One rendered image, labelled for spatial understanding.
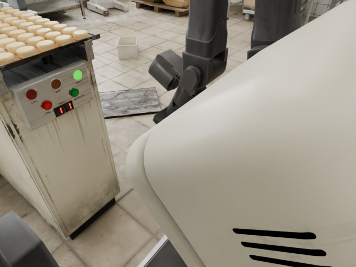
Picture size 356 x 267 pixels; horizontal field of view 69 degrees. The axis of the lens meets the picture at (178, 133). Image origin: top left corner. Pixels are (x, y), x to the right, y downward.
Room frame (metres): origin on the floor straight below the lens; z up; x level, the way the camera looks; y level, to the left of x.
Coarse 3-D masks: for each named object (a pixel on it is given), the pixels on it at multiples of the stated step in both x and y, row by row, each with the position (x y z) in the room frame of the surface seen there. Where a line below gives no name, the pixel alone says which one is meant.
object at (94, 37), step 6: (12, 6) 1.25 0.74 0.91; (42, 18) 1.10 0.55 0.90; (96, 36) 0.88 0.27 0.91; (72, 42) 0.80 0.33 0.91; (78, 42) 0.82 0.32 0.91; (54, 48) 0.75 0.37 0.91; (60, 48) 0.77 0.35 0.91; (66, 48) 0.78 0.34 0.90; (36, 54) 0.71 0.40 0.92; (42, 54) 0.72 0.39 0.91; (48, 54) 0.74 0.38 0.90; (18, 60) 0.67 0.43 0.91; (24, 60) 0.68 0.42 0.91; (30, 60) 0.69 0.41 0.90; (0, 66) 0.63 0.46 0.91; (6, 66) 0.64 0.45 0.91; (12, 66) 0.65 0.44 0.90
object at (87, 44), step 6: (84, 42) 0.83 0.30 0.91; (90, 42) 0.84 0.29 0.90; (72, 48) 0.88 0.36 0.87; (78, 48) 0.85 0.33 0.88; (84, 48) 0.83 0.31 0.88; (90, 48) 0.85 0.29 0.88; (72, 54) 0.88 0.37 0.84; (78, 54) 0.86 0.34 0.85; (84, 54) 0.84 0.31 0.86; (90, 54) 0.84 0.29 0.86; (90, 60) 0.84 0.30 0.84
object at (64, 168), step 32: (32, 64) 0.81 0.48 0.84; (64, 64) 0.81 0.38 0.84; (0, 96) 0.63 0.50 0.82; (96, 96) 0.87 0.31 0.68; (0, 128) 0.66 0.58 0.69; (64, 128) 0.74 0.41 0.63; (96, 128) 0.84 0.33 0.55; (0, 160) 0.85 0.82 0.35; (32, 160) 0.63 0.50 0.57; (64, 160) 0.71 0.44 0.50; (96, 160) 0.81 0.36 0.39; (32, 192) 0.69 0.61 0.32; (64, 192) 0.67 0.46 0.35; (96, 192) 0.77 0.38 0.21; (64, 224) 0.63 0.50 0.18
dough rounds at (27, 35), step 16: (0, 16) 1.06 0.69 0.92; (16, 16) 1.10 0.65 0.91; (32, 16) 1.06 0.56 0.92; (0, 32) 0.93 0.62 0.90; (16, 32) 0.87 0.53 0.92; (32, 32) 0.91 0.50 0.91; (48, 32) 0.88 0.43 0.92; (64, 32) 0.89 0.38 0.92; (80, 32) 0.87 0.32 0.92; (0, 48) 0.73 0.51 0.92; (16, 48) 0.74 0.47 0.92; (32, 48) 0.73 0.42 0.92; (48, 48) 0.76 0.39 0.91; (0, 64) 0.66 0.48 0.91
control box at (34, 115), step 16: (80, 64) 0.81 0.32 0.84; (32, 80) 0.70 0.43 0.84; (48, 80) 0.71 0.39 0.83; (64, 80) 0.75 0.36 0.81; (80, 80) 0.79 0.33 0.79; (16, 96) 0.63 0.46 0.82; (48, 96) 0.70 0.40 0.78; (64, 96) 0.74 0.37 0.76; (80, 96) 0.78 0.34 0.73; (32, 112) 0.65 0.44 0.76; (48, 112) 0.69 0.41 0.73; (64, 112) 0.72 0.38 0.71; (32, 128) 0.64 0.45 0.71
